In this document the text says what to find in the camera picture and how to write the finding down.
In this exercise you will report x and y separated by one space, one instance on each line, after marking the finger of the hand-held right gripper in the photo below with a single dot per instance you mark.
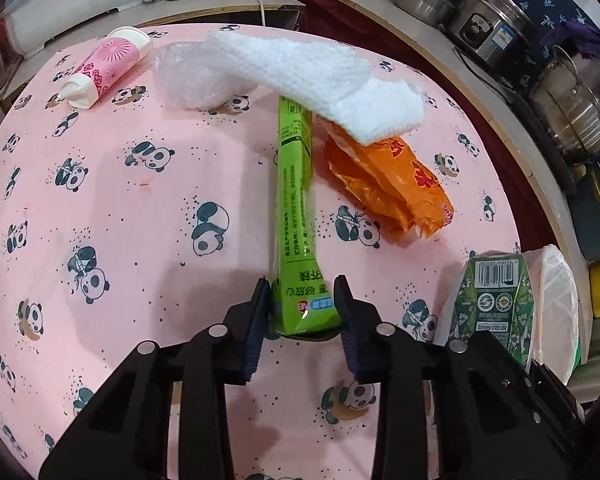
555 392

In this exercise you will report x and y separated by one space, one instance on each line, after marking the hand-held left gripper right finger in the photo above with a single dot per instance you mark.
347 330

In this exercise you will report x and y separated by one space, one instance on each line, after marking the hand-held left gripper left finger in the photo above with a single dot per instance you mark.
255 330

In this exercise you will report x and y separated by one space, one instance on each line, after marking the white trash bin plastic liner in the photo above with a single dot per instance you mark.
555 300

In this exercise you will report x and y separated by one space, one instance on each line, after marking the dark green drink carton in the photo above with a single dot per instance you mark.
495 305

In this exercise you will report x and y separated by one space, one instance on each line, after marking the green tube pack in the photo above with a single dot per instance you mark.
295 210

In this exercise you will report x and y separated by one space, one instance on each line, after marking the orange plastic bag red print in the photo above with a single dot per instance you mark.
390 190

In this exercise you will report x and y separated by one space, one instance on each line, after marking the pink panda print tablecloth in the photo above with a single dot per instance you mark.
130 210

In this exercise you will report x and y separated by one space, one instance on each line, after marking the clear plastic bag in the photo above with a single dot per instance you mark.
185 80

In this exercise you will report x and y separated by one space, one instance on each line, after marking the white textured paper towel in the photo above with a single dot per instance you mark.
305 70

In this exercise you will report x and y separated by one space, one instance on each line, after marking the large steel steamer pot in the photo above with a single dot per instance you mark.
580 110

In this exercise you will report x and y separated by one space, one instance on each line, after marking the pink floral squeeze bottle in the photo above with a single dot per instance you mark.
105 67

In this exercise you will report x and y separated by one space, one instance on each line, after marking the steel rice cooker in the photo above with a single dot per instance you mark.
495 30

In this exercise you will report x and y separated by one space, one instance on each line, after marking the small steel pot with lid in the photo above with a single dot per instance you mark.
422 2

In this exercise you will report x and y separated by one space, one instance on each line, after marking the purple towel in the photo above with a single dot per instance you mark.
587 40

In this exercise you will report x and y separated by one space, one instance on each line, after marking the white dish box clear lid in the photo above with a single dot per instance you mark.
30 30

